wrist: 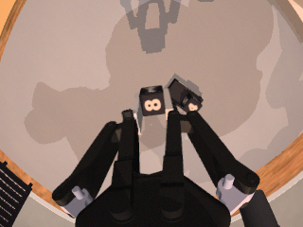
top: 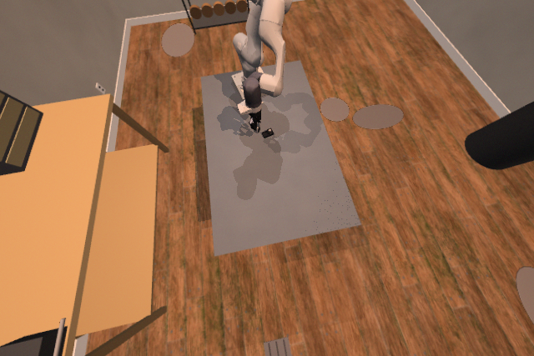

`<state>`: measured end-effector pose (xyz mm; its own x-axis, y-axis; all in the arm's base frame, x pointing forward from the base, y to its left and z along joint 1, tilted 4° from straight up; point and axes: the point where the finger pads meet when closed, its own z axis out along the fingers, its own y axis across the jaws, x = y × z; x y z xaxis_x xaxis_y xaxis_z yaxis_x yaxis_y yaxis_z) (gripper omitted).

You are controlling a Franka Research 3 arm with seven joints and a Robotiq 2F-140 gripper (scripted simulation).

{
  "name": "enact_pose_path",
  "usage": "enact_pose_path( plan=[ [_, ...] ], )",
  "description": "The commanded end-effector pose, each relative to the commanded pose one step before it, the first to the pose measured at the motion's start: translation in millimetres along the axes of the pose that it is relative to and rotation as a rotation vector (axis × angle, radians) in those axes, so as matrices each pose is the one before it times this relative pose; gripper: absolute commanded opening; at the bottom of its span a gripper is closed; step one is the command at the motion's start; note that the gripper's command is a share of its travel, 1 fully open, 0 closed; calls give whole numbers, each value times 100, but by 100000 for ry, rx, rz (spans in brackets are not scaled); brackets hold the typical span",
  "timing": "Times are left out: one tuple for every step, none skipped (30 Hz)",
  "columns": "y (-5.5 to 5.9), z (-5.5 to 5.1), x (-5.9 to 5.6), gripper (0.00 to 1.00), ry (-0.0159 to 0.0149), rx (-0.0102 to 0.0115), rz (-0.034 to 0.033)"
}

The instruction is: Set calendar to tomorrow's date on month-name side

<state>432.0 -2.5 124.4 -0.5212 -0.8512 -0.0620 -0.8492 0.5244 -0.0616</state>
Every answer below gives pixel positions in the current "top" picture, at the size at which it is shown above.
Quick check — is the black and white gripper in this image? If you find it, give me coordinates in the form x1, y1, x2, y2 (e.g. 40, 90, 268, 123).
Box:
249, 110, 261, 133

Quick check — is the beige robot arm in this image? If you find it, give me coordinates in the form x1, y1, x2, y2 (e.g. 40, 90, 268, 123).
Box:
233, 0, 292, 115

